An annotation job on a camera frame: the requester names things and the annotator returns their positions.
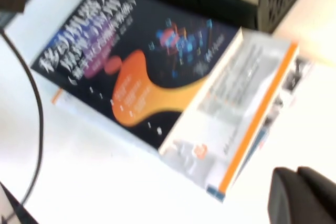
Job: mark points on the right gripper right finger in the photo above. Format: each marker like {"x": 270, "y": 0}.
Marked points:
{"x": 324, "y": 197}

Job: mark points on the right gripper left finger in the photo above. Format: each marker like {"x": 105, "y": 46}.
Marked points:
{"x": 286, "y": 200}

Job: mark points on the dark robotics book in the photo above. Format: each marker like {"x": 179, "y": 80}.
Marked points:
{"x": 147, "y": 40}

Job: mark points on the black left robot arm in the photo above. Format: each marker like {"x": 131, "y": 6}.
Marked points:
{"x": 13, "y": 208}

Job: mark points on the grey book with photo strip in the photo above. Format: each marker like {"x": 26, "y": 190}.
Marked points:
{"x": 275, "y": 108}

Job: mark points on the white ROS2 book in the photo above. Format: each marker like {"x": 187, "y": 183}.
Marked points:
{"x": 231, "y": 90}

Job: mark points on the black plastic book stand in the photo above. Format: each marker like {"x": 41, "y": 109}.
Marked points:
{"x": 197, "y": 1}

